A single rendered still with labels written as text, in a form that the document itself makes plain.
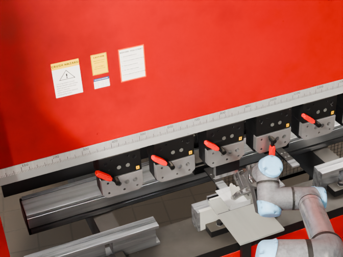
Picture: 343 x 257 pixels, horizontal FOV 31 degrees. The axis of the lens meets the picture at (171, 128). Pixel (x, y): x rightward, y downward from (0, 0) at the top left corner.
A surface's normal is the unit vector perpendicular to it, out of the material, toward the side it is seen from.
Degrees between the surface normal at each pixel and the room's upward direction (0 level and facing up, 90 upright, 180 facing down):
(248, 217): 0
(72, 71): 90
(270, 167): 40
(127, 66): 90
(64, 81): 90
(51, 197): 0
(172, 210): 0
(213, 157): 90
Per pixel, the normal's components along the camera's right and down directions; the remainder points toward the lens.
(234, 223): -0.05, -0.85
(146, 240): 0.39, 0.48
